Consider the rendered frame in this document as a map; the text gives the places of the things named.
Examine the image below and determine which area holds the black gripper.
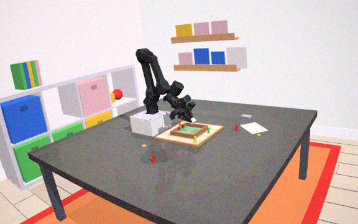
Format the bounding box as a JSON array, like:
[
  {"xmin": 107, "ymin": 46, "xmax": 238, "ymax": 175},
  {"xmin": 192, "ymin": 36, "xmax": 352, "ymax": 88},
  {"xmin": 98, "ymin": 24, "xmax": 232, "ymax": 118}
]
[{"xmin": 170, "ymin": 98, "xmax": 195, "ymax": 123}]

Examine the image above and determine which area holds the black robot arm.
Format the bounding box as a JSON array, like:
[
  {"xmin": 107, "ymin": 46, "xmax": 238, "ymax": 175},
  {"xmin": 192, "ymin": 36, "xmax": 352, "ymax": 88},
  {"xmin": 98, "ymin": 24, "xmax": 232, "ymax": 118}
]
[{"xmin": 135, "ymin": 48, "xmax": 191, "ymax": 114}]

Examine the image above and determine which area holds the white rectangular card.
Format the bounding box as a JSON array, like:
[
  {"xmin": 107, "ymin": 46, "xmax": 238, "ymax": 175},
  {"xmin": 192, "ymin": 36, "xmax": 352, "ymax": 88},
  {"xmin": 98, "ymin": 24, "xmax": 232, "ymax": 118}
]
[{"xmin": 241, "ymin": 123, "xmax": 268, "ymax": 134}]

